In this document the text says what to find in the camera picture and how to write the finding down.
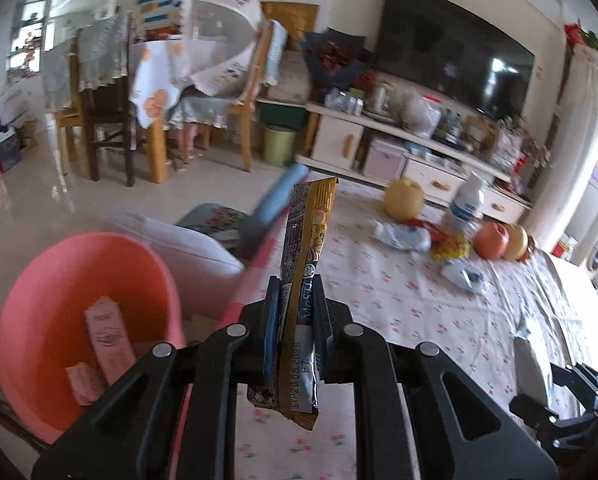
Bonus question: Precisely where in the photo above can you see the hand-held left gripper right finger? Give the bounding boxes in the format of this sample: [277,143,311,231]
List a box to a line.
[311,272,560,480]

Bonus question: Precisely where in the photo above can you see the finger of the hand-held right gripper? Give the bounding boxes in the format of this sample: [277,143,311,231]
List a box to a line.
[549,362,598,402]
[509,394,598,456]

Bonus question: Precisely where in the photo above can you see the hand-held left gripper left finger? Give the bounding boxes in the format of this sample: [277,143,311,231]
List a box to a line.
[31,275,283,480]

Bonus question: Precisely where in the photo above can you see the white blue wrapper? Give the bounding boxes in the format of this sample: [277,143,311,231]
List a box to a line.
[513,319,553,412]

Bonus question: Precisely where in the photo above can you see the yellow black snack wrapper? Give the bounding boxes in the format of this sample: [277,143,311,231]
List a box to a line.
[246,177,340,431]

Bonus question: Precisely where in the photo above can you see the clear plastic wrapper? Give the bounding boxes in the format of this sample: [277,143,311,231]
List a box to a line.
[375,220,433,252]

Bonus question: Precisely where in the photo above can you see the red wrapper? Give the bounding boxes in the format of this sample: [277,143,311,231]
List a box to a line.
[419,222,448,242]

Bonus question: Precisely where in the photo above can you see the white packet blue swoosh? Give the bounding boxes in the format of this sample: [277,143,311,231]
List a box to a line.
[441,259,488,294]

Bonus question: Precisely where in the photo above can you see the small pink packet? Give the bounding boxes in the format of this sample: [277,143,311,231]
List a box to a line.
[65,362,108,407]

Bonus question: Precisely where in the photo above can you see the pink plastic bin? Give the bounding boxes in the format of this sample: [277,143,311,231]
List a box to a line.
[0,232,187,446]

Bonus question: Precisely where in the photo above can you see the cherry print tablecloth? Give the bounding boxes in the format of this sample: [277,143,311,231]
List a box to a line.
[219,175,598,480]

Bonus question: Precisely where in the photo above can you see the white padded stool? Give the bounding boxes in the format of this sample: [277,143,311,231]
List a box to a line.
[96,212,246,322]

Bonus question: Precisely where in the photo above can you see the red white carton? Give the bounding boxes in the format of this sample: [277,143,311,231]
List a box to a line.
[552,237,578,262]

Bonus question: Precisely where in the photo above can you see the light blue chair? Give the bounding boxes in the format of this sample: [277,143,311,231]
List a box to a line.
[174,162,310,263]

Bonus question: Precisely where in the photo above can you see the large yellow pear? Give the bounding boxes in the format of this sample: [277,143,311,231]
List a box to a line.
[502,223,529,261]

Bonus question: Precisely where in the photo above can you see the small yellow pear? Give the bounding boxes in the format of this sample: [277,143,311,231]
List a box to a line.
[383,177,425,221]

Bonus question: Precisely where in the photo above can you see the red apple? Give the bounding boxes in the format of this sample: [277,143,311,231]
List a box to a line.
[474,221,509,260]

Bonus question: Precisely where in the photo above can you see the pink storage box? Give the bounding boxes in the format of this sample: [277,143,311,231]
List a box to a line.
[364,139,408,187]

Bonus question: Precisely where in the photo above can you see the green waste bin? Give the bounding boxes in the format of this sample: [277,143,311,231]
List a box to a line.
[264,125,299,169]

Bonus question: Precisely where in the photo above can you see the white TV cabinet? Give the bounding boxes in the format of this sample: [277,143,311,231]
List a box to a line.
[304,100,532,226]

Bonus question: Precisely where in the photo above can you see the white plastic bottle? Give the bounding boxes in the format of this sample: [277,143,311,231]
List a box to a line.
[444,171,486,239]

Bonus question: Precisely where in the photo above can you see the dark green box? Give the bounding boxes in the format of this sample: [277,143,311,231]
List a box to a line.
[256,100,310,131]

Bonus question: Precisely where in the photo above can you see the light wooden chair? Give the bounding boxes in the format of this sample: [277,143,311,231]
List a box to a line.
[226,20,281,174]

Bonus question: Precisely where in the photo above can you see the pack of water bottles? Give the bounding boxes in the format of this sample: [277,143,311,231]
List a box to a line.
[325,87,364,115]

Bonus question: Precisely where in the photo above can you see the green lace seat cover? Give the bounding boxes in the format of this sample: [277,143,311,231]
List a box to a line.
[169,92,233,129]

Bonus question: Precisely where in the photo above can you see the clear plastic bag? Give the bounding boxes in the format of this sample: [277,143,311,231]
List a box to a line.
[401,92,443,139]

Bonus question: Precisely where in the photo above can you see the electric kettle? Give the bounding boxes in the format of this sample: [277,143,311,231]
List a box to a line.
[371,85,396,117]

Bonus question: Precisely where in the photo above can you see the printed shopping bag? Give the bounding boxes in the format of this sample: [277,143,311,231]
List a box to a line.
[494,127,525,172]

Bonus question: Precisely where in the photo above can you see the lace covered air conditioner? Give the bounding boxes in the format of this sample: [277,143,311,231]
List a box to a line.
[529,45,598,256]

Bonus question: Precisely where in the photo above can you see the brown paper bag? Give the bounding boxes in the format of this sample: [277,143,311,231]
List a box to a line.
[464,115,496,150]

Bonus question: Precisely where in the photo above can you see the dark wooden chair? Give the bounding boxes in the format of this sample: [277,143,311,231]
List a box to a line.
[76,12,136,189]

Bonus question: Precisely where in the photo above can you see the dark wrapped flower bouquet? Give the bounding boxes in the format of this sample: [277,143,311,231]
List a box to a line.
[301,30,368,104]

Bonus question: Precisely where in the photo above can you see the light blue chair cloth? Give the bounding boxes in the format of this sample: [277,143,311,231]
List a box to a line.
[266,20,291,89]

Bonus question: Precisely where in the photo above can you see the orange print tablecloth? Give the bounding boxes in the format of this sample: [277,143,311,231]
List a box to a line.
[129,40,191,132]

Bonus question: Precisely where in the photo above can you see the wooden chair grey cover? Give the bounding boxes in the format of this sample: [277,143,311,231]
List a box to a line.
[41,37,88,177]

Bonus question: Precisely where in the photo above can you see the small cork board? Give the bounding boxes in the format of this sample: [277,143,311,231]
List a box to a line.
[261,2,321,44]

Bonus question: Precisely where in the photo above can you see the black television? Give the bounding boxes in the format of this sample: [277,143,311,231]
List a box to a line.
[374,0,536,122]

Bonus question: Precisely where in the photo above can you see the grey lace chair cover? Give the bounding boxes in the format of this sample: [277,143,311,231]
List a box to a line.
[76,12,132,92]

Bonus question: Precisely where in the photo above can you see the red green decoration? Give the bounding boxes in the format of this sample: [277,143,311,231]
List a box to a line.
[564,22,598,57]

